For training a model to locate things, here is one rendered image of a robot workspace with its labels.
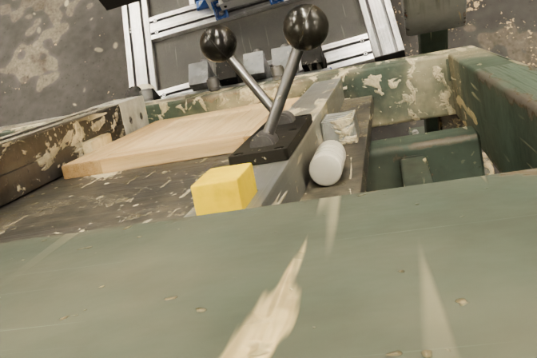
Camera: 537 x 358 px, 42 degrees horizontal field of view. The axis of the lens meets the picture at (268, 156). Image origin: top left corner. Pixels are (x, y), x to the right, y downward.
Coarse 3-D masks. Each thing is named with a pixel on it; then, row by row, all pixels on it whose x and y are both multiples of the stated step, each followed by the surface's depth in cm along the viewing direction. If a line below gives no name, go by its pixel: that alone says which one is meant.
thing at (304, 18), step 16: (288, 16) 56; (304, 16) 55; (320, 16) 56; (288, 32) 56; (304, 32) 55; (320, 32) 56; (304, 48) 56; (288, 64) 57; (288, 80) 58; (272, 112) 58; (272, 128) 59; (256, 144) 58; (272, 144) 58
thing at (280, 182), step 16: (336, 80) 122; (304, 96) 104; (320, 96) 100; (336, 96) 110; (304, 112) 85; (320, 112) 83; (336, 112) 106; (320, 128) 81; (304, 144) 66; (288, 160) 56; (304, 160) 64; (256, 176) 51; (272, 176) 50; (288, 176) 54; (304, 176) 62; (272, 192) 47; (288, 192) 53
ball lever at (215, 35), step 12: (204, 36) 69; (216, 36) 69; (228, 36) 69; (204, 48) 69; (216, 48) 69; (228, 48) 69; (216, 60) 70; (228, 60) 70; (240, 72) 70; (252, 84) 70; (264, 96) 70; (288, 120) 70
